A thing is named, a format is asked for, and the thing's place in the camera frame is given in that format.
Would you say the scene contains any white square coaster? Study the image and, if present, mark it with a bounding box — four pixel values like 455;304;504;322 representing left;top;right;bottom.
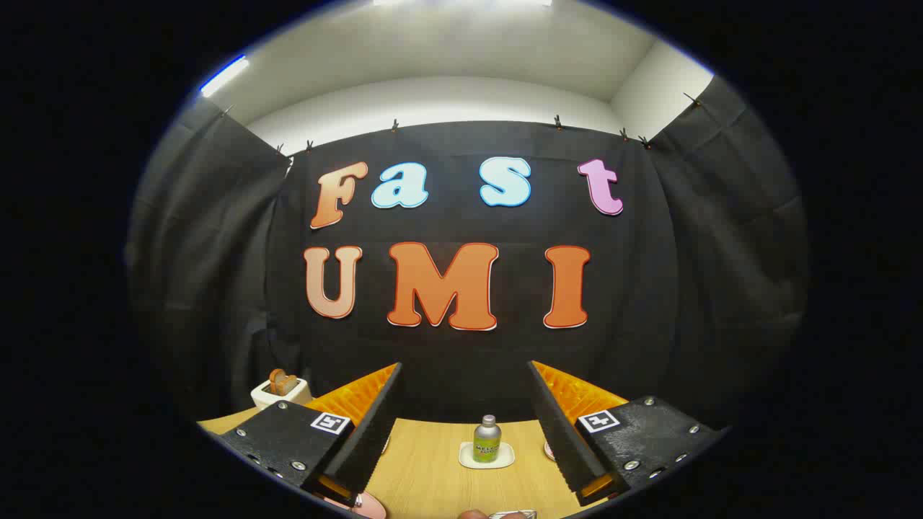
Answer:
459;440;516;470

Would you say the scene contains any white toaster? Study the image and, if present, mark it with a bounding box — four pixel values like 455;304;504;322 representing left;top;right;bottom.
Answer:
251;376;312;412

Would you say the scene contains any pink plate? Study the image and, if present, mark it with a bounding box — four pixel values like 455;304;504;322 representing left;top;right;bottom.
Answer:
317;490;388;519

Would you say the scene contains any green soda bottle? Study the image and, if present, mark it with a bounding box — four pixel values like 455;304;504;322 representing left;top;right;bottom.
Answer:
473;414;502;463

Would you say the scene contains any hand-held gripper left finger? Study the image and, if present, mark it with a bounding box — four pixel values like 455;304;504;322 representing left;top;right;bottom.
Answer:
214;363;403;507

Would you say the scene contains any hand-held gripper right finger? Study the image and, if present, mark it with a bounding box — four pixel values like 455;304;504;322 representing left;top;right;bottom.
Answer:
527;360;725;507

